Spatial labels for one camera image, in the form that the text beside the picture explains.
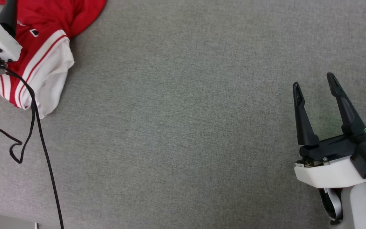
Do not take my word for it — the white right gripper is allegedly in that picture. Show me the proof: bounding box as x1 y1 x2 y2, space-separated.
293 73 366 189

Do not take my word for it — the red white basketball jersey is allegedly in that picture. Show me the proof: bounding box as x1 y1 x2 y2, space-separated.
0 0 107 119

